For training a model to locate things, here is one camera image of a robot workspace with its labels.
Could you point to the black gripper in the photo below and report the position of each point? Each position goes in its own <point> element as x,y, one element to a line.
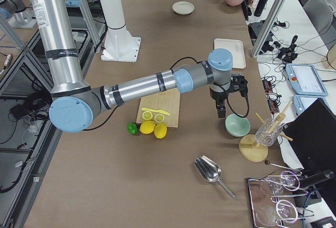
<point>218,97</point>

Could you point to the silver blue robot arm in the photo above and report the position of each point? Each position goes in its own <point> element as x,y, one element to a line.
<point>75,103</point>

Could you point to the white rabbit tray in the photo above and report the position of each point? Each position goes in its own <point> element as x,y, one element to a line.
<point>236,48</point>

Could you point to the silver mirrored tray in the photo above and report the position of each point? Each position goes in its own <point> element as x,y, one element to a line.
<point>258,199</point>

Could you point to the mint green bowl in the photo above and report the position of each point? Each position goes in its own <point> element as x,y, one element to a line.
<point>237,126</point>

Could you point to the wooden cup rack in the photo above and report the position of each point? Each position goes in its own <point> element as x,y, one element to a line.
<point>251,149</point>

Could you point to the clear textured glass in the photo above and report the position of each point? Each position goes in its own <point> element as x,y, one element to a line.
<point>265,137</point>

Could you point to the wooden cutting board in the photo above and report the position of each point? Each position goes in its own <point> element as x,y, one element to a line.
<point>168,101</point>

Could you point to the metal scoop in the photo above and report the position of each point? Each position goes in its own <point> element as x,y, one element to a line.
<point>211,172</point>

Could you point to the lemon half right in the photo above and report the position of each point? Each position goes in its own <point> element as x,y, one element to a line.
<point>159,118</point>

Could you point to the lemon half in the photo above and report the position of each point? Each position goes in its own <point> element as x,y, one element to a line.
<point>159,118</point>
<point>147,116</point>

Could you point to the yellow plastic knife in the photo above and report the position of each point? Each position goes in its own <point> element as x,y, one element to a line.
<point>156,111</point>

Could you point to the whole yellow lemon right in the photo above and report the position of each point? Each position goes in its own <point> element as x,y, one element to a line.
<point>160,130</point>

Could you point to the whole yellow lemon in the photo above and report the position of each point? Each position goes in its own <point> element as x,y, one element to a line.
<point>147,127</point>
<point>160,130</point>

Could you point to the lemon half left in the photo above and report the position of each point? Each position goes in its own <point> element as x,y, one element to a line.
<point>147,116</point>

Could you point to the whole yellow lemon left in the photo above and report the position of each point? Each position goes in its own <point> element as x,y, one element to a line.
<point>147,127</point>

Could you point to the teach pendant lower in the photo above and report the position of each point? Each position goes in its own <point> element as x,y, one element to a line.
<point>302,102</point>

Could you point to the teach pendant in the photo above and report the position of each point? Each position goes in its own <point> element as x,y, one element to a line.
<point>305,80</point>
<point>302,102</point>

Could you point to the teach pendant upper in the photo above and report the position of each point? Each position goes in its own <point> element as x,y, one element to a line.
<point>305,80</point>

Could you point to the green lime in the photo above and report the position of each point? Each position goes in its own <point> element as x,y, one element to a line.
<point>132,128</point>

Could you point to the black monitor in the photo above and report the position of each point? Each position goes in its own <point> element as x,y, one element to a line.
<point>313,144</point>

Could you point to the wine glass upper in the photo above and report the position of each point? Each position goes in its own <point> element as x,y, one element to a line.
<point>274,185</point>

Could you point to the wine glass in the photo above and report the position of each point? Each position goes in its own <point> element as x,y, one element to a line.
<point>274,185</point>
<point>280,215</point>

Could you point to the cream round plate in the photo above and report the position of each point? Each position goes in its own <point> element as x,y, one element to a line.
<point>183,8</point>

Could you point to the black thermos bottle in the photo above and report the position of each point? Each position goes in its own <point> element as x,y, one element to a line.
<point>260,7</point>

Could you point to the wine glass lower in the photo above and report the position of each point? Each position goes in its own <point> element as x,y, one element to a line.
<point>280,215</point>

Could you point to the grey office chair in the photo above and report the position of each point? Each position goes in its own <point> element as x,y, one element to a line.
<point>319,13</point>

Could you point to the aluminium frame post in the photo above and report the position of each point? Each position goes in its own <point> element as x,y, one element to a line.
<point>275,9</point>

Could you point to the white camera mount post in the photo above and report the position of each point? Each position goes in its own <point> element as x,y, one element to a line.
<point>119,44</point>

